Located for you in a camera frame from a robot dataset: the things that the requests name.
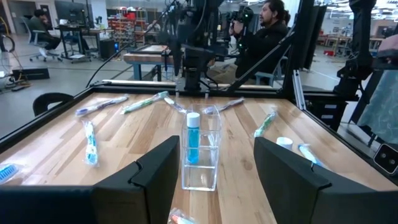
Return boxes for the black aluminium table frame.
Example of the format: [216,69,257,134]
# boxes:
[0,79,398,187]

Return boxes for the black frame handle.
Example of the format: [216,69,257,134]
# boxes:
[32,91,75,117]

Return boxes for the black partition panels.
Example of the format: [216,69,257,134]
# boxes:
[291,0,328,72]

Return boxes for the purple white toothbrush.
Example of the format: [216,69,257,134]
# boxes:
[201,96,246,115]
[75,94,130,118]

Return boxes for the person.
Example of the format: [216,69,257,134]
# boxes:
[27,8,62,51]
[206,0,290,86]
[356,33,398,145]

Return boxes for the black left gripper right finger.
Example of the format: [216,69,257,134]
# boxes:
[253,136,398,224]

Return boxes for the grey office chair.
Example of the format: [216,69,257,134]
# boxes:
[20,16,65,63]

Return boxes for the wooden workbench blue legs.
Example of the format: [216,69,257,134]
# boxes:
[123,44,175,82]

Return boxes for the small table-level camera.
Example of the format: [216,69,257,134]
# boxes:
[373,142,398,175]

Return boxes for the shelf with red bins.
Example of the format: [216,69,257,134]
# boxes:
[107,6,149,48]

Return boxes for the blue mouthwash bottle white cap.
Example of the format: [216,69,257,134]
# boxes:
[275,136,294,152]
[186,112,201,165]

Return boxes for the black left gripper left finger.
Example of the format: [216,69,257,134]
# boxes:
[0,135,181,224]

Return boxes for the clear acrylic organizer box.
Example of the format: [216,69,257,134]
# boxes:
[181,104,223,192]

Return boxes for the black drawer unit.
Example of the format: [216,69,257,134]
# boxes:
[305,98,348,132]

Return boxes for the dark office desk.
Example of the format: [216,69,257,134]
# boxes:
[55,23,108,65]

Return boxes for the black equipment stand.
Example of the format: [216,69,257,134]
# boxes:
[333,0,379,98]

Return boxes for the orange white toothbrush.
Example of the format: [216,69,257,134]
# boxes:
[167,207,198,224]

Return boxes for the blue white toothbrush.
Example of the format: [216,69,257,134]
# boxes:
[162,95,188,114]
[0,162,20,185]
[81,119,100,168]
[297,143,328,170]

